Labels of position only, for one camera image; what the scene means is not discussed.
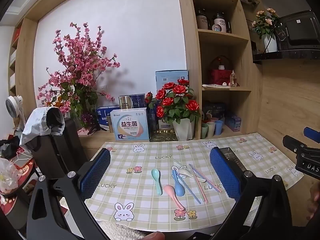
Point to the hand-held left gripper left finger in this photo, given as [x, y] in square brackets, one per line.
[96, 172]

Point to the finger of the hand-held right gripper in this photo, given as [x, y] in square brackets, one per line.
[293, 143]
[311, 132]

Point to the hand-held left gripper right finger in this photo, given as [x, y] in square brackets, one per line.
[225, 172]

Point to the steel utensil tray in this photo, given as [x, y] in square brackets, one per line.
[231, 157]

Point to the pink chopstick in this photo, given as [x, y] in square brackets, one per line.
[201, 188]
[211, 183]

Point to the beige plastic spoon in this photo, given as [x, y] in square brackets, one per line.
[186, 172]

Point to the blue plastic spoon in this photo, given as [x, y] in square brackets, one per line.
[179, 188]

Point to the pink plastic spoon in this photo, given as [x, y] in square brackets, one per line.
[172, 193]

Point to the teal plastic spoon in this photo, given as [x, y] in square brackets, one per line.
[157, 180]

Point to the person's right hand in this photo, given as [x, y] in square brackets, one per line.
[315, 201]

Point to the person's left hand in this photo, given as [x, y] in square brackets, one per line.
[154, 236]

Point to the black chair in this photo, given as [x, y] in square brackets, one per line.
[60, 150]

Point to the checkered bunny print table mat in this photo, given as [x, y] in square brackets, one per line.
[140, 170]

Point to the beige plastic cup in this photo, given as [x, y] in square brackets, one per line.
[211, 130]

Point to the small black tripod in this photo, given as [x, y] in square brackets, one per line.
[96, 127]

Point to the blue plastic cup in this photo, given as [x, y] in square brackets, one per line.
[219, 127]

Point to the green plastic cup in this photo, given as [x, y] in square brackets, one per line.
[204, 131]

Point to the purple small box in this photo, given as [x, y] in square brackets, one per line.
[236, 123]

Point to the pink plastic cup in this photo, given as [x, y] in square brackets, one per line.
[214, 119]

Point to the blue white flat box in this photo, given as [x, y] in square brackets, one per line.
[105, 116]

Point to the white blue supplement box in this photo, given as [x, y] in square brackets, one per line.
[131, 125]

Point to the dark illustrated box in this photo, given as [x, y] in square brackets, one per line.
[215, 108]

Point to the gold blister pack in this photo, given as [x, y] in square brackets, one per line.
[163, 136]

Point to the grey white jacket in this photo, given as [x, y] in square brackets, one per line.
[35, 125]

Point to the navy upright box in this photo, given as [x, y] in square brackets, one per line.
[152, 118]

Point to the dark blue gold box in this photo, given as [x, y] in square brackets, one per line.
[132, 102]

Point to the small glass bottle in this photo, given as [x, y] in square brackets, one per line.
[233, 80]

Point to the clear plastic bag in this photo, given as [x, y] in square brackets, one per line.
[8, 176]

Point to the red rose bouquet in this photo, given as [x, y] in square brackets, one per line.
[175, 100]

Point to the red gift basket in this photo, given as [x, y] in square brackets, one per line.
[220, 76]

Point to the black microwave oven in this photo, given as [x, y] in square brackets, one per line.
[300, 30]

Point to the white desk fan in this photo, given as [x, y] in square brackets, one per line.
[13, 106]

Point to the pink blossom artificial plant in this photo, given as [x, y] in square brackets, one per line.
[77, 67]

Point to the tall light blue box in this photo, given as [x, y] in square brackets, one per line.
[170, 76]

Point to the pink rose bouquet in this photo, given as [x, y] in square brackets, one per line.
[265, 21]

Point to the wooden shelf unit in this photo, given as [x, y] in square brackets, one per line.
[193, 55]

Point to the narrow wooden side shelf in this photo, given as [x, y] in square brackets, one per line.
[23, 55]

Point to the white lidded jar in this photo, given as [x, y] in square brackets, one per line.
[221, 22]
[202, 20]

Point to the black wall shelf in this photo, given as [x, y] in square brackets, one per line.
[285, 55]

